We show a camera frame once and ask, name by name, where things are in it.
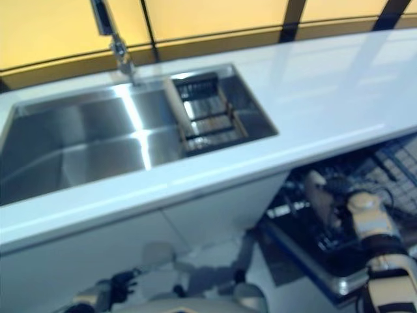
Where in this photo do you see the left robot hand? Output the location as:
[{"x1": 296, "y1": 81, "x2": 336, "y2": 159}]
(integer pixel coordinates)
[{"x1": 109, "y1": 267, "x2": 141, "y2": 303}]

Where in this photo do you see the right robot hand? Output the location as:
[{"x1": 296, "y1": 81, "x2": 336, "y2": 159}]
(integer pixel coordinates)
[{"x1": 325, "y1": 177, "x2": 354, "y2": 209}]

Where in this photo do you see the white ceramic plate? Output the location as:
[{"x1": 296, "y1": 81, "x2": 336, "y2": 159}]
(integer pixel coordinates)
[
  {"x1": 304, "y1": 170, "x2": 342, "y2": 231},
  {"x1": 164, "y1": 78, "x2": 190, "y2": 154}
]

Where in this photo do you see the white glossy cabinet door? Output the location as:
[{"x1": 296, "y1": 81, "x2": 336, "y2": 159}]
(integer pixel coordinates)
[
  {"x1": 161, "y1": 171, "x2": 289, "y2": 252},
  {"x1": 0, "y1": 208, "x2": 193, "y2": 313}
]

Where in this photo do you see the grey robot torso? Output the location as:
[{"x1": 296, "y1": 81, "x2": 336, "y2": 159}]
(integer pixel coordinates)
[{"x1": 112, "y1": 298, "x2": 270, "y2": 313}]

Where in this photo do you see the dark dish rack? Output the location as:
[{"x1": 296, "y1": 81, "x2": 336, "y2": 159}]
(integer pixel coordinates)
[{"x1": 169, "y1": 72, "x2": 249, "y2": 158}]

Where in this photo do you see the stainless steel sink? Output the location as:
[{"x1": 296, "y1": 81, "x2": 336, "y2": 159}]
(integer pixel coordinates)
[{"x1": 0, "y1": 63, "x2": 280, "y2": 207}]

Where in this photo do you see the chrome kitchen faucet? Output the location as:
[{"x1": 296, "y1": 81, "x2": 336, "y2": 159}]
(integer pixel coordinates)
[{"x1": 89, "y1": 0, "x2": 143, "y2": 88}]

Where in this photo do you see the grey wire dishwasher upper rack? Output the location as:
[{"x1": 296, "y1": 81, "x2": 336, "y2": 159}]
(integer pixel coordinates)
[{"x1": 364, "y1": 135, "x2": 417, "y2": 216}]

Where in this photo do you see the yellow window with dark frame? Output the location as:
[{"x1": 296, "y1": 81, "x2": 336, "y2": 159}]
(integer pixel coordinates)
[{"x1": 0, "y1": 0, "x2": 417, "y2": 92}]

